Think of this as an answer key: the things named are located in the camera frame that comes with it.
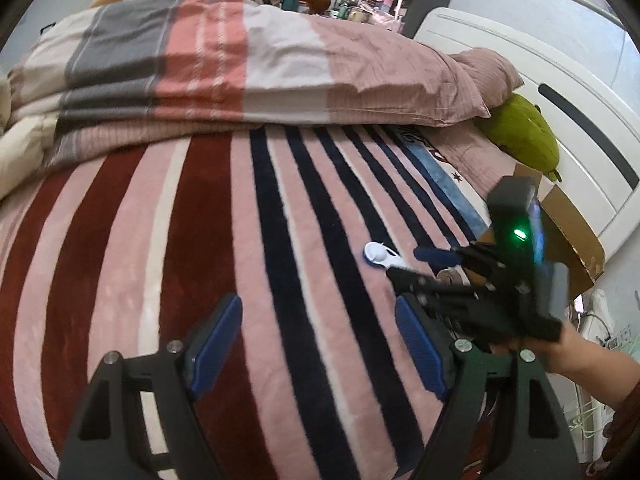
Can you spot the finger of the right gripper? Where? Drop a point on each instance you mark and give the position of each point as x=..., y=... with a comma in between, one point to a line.
x=472, y=257
x=407, y=282

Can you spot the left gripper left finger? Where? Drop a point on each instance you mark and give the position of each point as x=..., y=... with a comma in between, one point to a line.
x=136, y=418

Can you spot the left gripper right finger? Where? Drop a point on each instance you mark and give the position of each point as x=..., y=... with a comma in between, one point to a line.
x=530, y=439

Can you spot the person's right hand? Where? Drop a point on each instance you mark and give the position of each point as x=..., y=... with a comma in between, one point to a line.
x=567, y=356

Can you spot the white blue small gadget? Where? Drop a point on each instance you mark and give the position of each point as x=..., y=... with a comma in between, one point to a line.
x=377, y=254

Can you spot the brown cardboard box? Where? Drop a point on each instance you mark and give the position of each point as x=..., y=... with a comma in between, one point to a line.
x=568, y=238

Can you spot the green plush toy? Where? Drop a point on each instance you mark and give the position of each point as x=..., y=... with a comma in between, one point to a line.
x=518, y=128

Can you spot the striped fleece blanket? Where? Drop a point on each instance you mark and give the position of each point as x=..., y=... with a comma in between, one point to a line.
x=131, y=250

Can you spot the white bed headboard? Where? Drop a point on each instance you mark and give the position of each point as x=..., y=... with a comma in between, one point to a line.
x=597, y=133

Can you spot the pink striped pillow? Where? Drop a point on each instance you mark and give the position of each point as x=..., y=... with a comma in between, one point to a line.
x=495, y=77

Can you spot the pink grey striped duvet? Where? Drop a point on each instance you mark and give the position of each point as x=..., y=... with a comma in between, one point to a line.
x=225, y=61

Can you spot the cream fleece blanket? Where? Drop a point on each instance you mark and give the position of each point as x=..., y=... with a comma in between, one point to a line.
x=26, y=146

